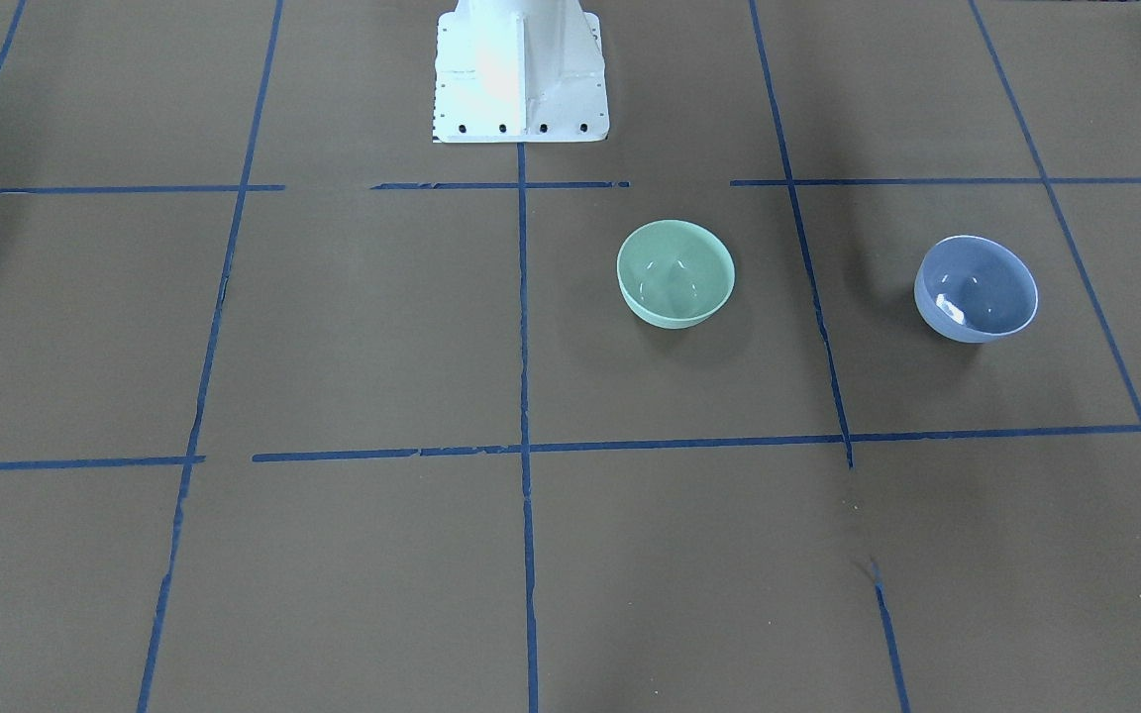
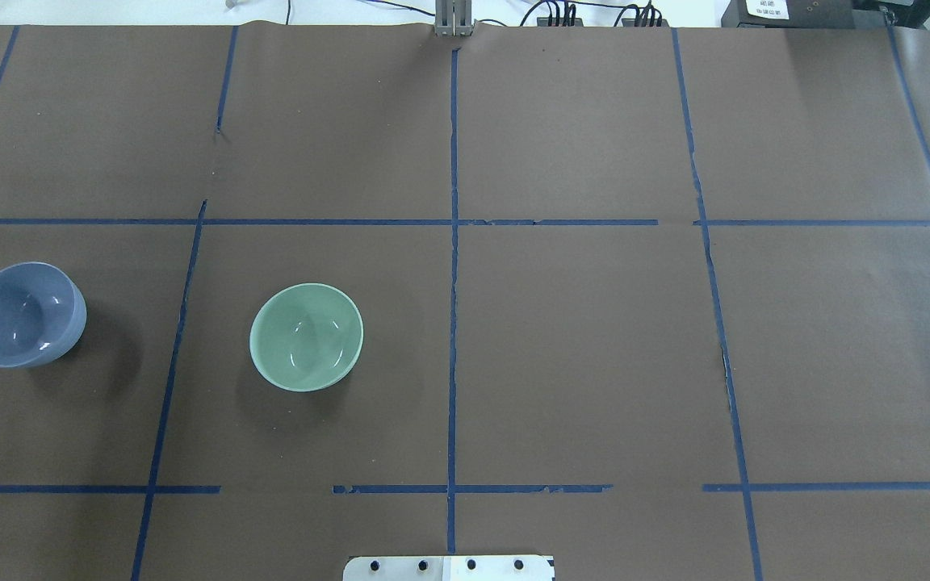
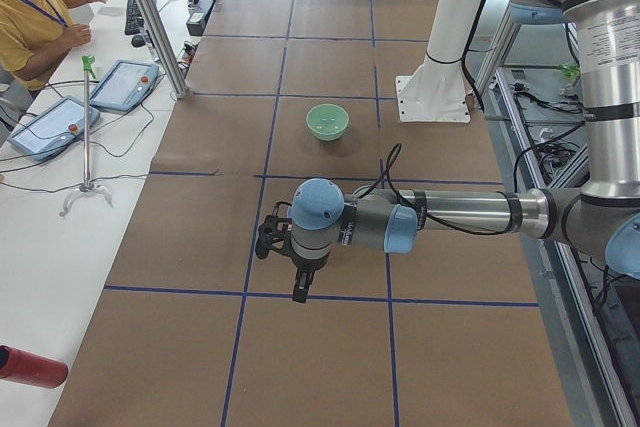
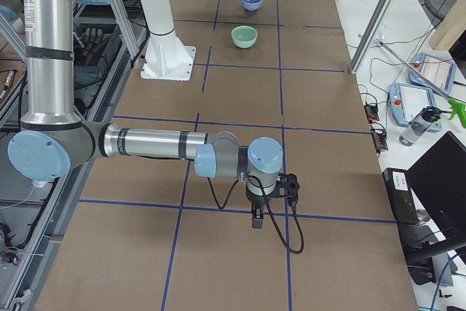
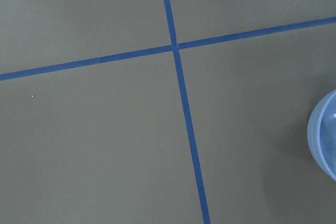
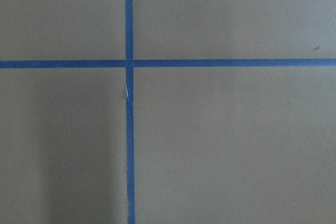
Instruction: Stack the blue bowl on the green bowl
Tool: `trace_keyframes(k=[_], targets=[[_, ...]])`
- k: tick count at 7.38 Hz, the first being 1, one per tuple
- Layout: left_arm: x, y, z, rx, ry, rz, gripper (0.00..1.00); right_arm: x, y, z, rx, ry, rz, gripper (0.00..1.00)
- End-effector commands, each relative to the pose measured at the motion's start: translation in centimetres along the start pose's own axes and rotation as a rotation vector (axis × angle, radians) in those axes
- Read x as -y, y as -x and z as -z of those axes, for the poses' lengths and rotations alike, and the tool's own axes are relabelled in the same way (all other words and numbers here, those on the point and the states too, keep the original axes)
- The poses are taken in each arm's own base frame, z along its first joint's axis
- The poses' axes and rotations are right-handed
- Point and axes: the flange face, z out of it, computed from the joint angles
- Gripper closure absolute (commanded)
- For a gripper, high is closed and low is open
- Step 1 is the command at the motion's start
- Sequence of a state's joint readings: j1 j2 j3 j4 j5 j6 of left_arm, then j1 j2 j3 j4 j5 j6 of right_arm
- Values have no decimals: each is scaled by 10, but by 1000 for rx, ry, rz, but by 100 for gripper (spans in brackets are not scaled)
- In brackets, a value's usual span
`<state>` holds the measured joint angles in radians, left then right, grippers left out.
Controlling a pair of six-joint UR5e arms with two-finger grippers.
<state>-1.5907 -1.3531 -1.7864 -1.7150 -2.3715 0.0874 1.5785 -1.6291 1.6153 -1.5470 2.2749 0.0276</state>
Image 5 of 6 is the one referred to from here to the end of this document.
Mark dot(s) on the brown paper table cover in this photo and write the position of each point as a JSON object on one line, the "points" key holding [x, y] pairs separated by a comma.
{"points": [[164, 111]]}

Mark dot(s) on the blue bowl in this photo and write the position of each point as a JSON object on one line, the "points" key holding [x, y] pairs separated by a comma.
{"points": [[321, 134]]}

